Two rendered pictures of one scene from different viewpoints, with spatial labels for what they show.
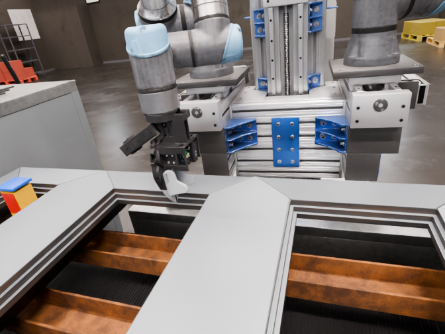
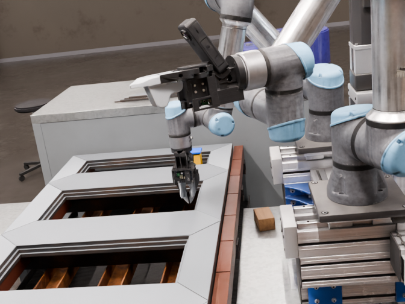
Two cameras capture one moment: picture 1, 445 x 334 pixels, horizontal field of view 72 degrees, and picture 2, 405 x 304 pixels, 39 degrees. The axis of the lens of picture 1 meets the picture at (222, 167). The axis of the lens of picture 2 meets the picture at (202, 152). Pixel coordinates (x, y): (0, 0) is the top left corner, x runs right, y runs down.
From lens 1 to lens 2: 1.78 m
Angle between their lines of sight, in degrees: 71
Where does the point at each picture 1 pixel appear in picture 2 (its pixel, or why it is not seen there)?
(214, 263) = (131, 224)
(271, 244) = (144, 235)
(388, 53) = (332, 189)
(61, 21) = not seen: outside the picture
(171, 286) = (117, 218)
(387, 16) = (335, 153)
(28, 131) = (253, 120)
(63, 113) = not seen: hidden behind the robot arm
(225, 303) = (107, 231)
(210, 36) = (207, 117)
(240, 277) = (122, 231)
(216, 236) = (151, 221)
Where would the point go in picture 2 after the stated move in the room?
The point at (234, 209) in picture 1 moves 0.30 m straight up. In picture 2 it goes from (177, 221) to (164, 133)
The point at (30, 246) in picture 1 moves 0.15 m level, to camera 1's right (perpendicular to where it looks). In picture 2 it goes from (146, 181) to (153, 194)
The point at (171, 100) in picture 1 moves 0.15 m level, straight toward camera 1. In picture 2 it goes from (173, 143) to (129, 154)
